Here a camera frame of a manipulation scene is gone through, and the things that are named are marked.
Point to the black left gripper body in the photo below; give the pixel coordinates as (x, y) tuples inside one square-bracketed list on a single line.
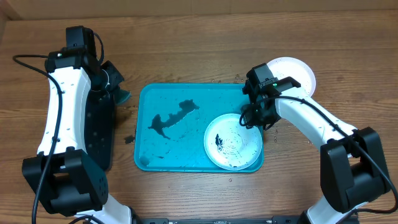
[(106, 82)]

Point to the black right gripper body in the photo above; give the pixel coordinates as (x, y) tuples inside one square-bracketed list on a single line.
[(260, 116)]

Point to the green scouring sponge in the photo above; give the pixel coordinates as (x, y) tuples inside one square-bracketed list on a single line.
[(121, 96)]

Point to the light blue-rimmed plate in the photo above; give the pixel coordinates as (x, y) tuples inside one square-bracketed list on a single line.
[(233, 147)]

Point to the white plate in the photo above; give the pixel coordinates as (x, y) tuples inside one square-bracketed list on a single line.
[(283, 67)]

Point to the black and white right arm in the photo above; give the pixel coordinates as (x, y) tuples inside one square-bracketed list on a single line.
[(352, 163)]

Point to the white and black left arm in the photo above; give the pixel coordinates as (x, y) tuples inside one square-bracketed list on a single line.
[(68, 173)]

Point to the black water tray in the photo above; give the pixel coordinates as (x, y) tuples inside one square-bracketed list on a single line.
[(99, 128)]

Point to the teal plastic serving tray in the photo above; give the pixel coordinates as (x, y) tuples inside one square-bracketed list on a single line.
[(172, 119)]

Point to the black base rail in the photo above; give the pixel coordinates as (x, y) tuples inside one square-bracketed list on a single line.
[(284, 219)]

